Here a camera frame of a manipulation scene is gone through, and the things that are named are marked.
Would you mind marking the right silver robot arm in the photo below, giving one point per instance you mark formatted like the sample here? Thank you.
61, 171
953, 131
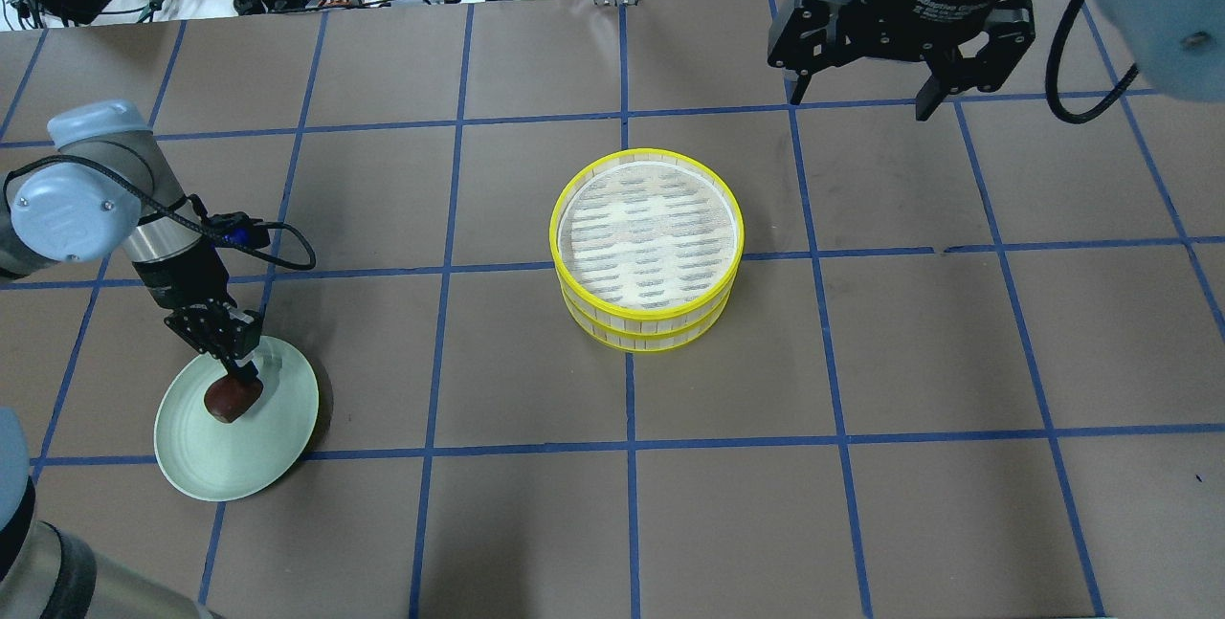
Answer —
1175, 44

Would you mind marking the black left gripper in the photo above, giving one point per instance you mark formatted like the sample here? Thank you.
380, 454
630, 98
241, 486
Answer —
182, 287

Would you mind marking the yellow bamboo steamer tier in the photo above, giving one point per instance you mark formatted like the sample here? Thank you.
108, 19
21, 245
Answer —
645, 336
646, 237

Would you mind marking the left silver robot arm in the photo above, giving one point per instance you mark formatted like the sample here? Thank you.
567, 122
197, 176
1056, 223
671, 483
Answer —
119, 191

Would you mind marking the light green plate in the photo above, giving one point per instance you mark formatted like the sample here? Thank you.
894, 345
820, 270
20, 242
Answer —
206, 458

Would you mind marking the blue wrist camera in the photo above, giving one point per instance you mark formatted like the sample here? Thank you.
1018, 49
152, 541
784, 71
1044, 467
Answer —
240, 230

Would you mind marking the brown bun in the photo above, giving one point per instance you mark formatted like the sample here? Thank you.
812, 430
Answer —
226, 400

